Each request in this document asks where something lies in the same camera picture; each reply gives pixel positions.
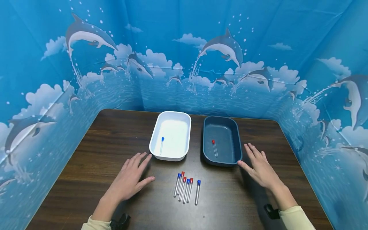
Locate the person's right hand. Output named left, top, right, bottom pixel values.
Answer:
left=237, top=143, right=281, bottom=192

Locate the person's left hand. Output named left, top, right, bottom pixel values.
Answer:
left=107, top=152, right=156, bottom=203

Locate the person's left forearm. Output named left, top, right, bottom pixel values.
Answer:
left=81, top=195, right=124, bottom=230

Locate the person's right forearm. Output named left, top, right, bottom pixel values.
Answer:
left=269, top=185, right=316, bottom=230

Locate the dark blue plastic tray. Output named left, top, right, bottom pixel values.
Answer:
left=203, top=116, right=243, bottom=167

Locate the row of capped clear tubes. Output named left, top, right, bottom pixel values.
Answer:
left=173, top=171, right=201, bottom=206

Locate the white plastic tray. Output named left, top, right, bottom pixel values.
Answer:
left=149, top=111, right=192, bottom=162

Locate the black wrist band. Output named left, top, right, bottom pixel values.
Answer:
left=264, top=204, right=281, bottom=220
left=111, top=213, right=131, bottom=230

